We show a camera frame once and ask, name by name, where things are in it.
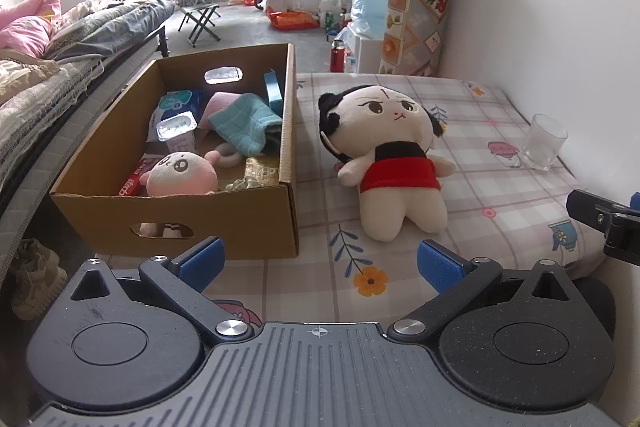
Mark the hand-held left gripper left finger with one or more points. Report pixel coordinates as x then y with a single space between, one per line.
205 257

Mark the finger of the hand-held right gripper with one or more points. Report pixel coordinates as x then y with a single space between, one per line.
595 212

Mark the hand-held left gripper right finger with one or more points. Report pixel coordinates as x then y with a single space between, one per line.
440 264

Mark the brown cardboard box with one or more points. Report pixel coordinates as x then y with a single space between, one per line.
240 222

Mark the pink plush toy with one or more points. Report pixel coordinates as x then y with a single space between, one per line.
180 174

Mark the gold packet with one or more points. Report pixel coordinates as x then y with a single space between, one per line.
262 172

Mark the plush doll with red shirt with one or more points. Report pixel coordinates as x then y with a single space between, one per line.
395 172

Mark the red toothpaste box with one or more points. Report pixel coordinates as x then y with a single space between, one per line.
132 179

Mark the white yogurt cup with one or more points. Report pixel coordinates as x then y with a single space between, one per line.
175 132

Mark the teal towel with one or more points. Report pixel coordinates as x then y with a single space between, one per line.
245 122

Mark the teal wet wipes packet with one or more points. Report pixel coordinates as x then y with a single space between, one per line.
175 101

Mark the light blue box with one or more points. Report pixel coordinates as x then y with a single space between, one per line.
272 94

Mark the clear glass cup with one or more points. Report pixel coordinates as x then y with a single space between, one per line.
542 144

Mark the beige shoe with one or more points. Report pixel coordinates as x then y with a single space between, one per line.
35 282

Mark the red bottle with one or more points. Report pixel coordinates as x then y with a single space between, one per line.
337 57

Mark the grey blanket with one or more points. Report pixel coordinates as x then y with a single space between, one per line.
115 27

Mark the orange plastic bag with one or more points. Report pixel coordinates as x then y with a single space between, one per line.
292 19

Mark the beige quilt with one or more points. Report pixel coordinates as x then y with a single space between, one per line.
25 74

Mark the patterned folded mat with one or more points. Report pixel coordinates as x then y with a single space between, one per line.
417 7

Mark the white plastic bag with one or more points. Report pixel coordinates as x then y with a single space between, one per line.
331 7

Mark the pink quilt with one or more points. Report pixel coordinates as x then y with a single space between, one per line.
25 32

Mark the metal frame bed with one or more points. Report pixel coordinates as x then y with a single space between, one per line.
75 97

